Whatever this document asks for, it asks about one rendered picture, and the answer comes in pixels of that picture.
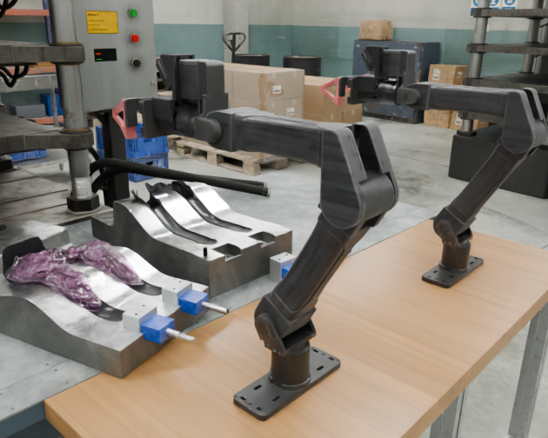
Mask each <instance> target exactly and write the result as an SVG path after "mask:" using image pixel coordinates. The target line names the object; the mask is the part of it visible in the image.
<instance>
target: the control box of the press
mask: <svg viewBox="0 0 548 438"><path fill-rule="evenodd" d="M72 8H73V16H74V24H75V32H76V41H77V42H79V43H82V44H83V46H84V47H85V55H86V61H84V63H81V64H79V74H80V82H81V91H82V98H83V107H84V112H93V114H94V115H95V116H96V118H97V119H98V120H99V122H100V123H101V124H102V132H103V140H104V158H115V159H119V160H125V161H127V155H126V143H125V136H124V133H123V131H122V130H121V127H120V126H119V124H118V123H117V122H116V120H115V119H114V118H113V115H112V110H113V109H115V108H116V107H117V106H118V105H119V104H120V103H121V101H122V100H123V99H126V98H139V97H147V96H158V93H157V66H156V48H155V33H154V18H153V3H152V0H72ZM100 189H101V190H102V191H103V194H104V205H106V206H108V207H110V208H112V209H113V202H115V201H118V200H122V199H125V198H129V197H130V187H129V176H128V173H124V174H120V175H116V176H113V177H112V178H110V179H109V180H107V181H106V182H105V183H104V184H103V185H102V186H101V187H100Z"/></svg>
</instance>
